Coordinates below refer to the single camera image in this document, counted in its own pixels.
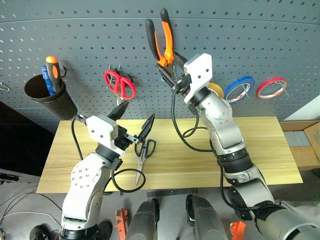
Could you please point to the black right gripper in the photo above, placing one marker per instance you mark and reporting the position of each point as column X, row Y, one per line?
column 183, row 83

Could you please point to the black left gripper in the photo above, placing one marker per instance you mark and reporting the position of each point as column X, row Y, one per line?
column 122, row 140

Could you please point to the orange and black pliers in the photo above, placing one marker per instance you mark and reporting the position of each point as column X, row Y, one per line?
column 167, row 37

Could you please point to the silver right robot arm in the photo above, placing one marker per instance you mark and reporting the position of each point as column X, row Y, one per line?
column 225, row 130

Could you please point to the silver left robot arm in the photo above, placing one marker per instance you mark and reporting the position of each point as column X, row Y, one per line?
column 82, row 180

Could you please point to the yellow tape roll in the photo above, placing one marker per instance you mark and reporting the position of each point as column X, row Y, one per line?
column 217, row 88

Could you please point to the metal pegboard hook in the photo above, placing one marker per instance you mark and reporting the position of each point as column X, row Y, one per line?
column 3, row 86
column 247, row 92
column 64, row 71
column 285, row 88
column 114, row 67

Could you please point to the blue tape roll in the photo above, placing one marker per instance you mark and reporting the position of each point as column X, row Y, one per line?
column 237, row 83

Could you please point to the grey metal pegboard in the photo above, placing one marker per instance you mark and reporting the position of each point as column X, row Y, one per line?
column 100, row 37

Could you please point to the red tape roll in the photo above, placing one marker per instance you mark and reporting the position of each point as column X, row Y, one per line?
column 268, row 82

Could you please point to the black cup holder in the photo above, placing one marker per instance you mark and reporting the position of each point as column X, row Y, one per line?
column 57, row 102

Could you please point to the orange and black screwdriver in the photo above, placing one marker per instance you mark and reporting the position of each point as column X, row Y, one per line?
column 55, row 72

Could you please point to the dark grey rounded shape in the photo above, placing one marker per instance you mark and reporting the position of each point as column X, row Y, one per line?
column 207, row 217
column 143, row 220

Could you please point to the orange plastic part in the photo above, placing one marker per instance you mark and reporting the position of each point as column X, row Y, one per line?
column 237, row 230
column 121, row 222

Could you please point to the black metal bar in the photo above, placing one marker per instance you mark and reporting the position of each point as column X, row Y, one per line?
column 8, row 178

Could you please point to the black caster wheel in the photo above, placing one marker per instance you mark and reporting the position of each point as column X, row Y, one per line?
column 41, row 232

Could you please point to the brown cardboard box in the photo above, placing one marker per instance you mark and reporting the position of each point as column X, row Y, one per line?
column 307, row 140

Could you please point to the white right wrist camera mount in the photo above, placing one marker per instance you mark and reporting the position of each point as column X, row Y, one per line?
column 200, row 72

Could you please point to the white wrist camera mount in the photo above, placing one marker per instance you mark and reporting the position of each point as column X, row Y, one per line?
column 200, row 72
column 101, row 127

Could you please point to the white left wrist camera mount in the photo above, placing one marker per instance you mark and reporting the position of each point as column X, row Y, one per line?
column 101, row 127

